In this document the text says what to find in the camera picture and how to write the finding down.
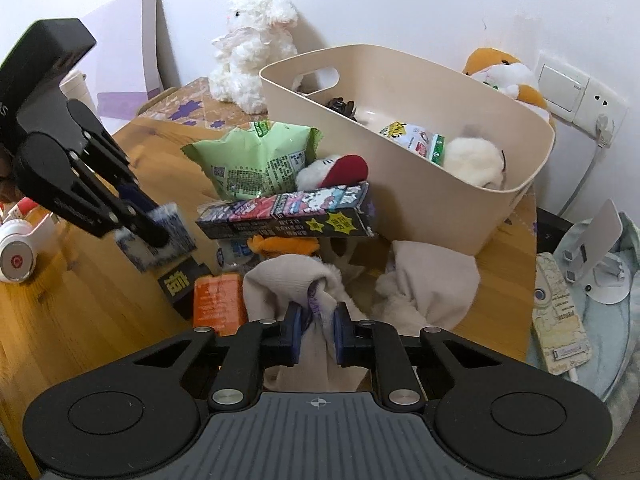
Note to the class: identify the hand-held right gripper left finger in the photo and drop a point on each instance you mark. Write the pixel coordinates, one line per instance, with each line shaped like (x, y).
(295, 332)

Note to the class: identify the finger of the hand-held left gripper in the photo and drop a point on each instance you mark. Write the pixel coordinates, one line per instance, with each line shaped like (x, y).
(127, 180)
(145, 232)

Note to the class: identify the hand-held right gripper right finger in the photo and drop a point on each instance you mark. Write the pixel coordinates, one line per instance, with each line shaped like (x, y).
(341, 335)

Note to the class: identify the blue and white packet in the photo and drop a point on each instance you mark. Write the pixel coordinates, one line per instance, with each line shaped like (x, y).
(175, 232)

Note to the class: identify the white cloth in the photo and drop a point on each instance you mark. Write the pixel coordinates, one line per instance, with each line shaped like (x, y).
(430, 280)
(280, 280)

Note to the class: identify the beige plastic basket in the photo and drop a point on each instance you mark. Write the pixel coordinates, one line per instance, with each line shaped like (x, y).
(400, 200)

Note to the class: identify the white cup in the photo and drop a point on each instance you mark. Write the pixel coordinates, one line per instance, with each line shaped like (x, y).
(77, 92)

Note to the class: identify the orange packet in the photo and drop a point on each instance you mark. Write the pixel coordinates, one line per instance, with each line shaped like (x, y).
(220, 302)

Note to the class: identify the small orange plush toy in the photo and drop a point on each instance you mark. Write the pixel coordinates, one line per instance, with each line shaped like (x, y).
(282, 246)

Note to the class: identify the purple and white board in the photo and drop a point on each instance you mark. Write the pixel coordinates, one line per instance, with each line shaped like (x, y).
(125, 50)

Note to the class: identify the brown box with purple stars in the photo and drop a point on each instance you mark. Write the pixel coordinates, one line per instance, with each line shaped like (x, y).
(200, 102)

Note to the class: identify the long printed cardboard box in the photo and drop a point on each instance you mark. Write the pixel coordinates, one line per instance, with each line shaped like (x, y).
(285, 212)

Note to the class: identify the green snack bag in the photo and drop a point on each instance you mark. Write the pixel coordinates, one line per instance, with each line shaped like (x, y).
(255, 162)

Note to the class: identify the white headphones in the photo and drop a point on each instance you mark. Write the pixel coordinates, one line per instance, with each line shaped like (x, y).
(17, 255)

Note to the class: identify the white and red plush toy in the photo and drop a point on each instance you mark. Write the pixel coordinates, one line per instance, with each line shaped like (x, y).
(335, 170)

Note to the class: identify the white lamb plush toy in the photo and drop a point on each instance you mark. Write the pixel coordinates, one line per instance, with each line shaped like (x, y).
(252, 40)

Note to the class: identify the green and yellow snack packet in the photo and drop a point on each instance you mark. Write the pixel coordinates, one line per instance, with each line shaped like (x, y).
(412, 141)

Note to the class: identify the patterned phone case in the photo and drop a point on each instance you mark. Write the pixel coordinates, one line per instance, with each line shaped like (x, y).
(557, 315)

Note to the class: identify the white furry ball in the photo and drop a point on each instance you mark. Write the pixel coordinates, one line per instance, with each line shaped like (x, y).
(472, 160)

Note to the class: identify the black hair clip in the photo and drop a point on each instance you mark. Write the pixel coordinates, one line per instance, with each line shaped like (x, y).
(341, 108)

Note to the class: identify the white phone stand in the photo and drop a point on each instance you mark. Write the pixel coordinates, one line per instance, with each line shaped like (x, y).
(602, 255)

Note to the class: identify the light blue cloth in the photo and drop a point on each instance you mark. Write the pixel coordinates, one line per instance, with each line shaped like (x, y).
(615, 340)

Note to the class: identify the orange hamster plush toy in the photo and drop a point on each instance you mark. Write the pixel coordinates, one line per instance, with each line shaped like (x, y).
(520, 87)

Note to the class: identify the white wall switch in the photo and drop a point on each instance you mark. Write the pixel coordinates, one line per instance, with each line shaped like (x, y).
(557, 87)

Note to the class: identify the white wall socket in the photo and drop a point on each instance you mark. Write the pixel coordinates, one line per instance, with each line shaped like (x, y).
(605, 102)

